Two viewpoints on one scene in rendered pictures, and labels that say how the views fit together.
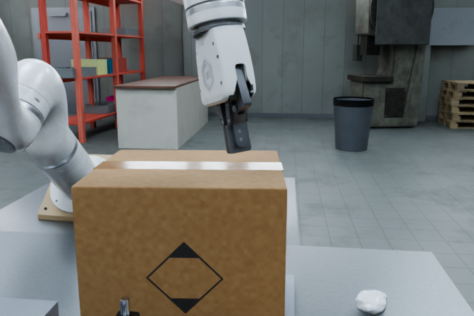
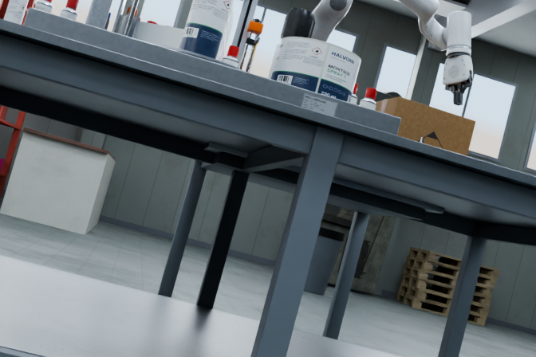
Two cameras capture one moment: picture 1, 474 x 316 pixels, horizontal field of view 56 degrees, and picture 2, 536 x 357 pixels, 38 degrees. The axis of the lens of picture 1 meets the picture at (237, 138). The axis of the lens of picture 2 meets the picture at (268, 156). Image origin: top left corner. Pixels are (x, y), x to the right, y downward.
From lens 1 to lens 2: 2.32 m
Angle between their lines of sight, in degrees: 21
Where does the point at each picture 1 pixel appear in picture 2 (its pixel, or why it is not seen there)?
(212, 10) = (464, 49)
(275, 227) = (468, 135)
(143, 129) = (45, 196)
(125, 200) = (417, 107)
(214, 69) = (460, 69)
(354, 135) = (314, 272)
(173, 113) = (94, 185)
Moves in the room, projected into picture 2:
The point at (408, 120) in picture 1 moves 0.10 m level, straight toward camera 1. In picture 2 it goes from (365, 285) to (365, 285)
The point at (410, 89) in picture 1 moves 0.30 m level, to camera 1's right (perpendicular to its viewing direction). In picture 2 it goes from (375, 245) to (395, 250)
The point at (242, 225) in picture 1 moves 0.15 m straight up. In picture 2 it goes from (456, 131) to (467, 89)
